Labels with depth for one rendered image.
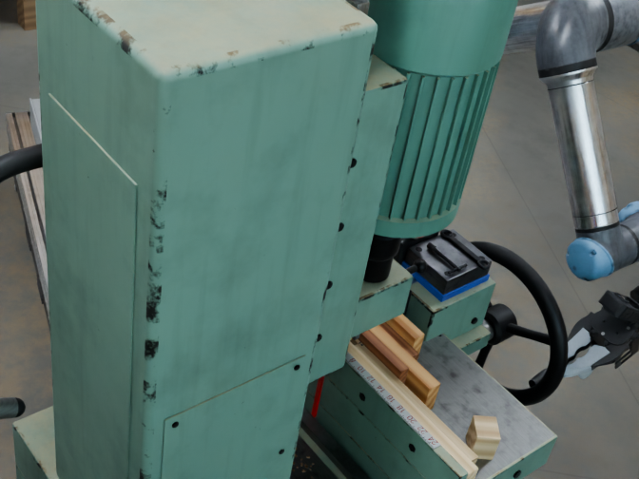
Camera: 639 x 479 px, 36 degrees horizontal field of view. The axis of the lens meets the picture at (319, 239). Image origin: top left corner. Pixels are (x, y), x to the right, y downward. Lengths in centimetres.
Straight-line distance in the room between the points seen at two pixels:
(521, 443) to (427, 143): 48
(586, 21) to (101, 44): 102
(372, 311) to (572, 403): 155
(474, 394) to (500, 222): 194
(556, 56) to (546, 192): 189
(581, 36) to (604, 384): 141
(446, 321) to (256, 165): 67
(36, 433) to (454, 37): 79
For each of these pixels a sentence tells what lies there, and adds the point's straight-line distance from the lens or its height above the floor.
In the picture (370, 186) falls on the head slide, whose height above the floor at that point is 129.
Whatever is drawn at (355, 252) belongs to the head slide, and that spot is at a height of 120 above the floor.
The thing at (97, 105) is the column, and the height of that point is 144.
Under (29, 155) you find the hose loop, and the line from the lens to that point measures 105.
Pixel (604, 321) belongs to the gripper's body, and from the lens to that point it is 172.
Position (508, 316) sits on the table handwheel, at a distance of 165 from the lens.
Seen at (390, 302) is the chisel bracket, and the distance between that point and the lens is 130.
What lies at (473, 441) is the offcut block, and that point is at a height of 93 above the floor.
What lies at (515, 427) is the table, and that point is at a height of 90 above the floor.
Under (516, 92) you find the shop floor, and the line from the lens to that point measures 409.
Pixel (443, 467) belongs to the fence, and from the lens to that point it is 125.
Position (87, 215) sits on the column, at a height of 131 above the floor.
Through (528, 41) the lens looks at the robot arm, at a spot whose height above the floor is 110.
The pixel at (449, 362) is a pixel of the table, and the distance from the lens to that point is 144.
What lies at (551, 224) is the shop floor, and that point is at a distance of 337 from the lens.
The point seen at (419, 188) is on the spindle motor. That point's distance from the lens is 111.
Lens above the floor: 189
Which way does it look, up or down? 38 degrees down
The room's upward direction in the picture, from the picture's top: 10 degrees clockwise
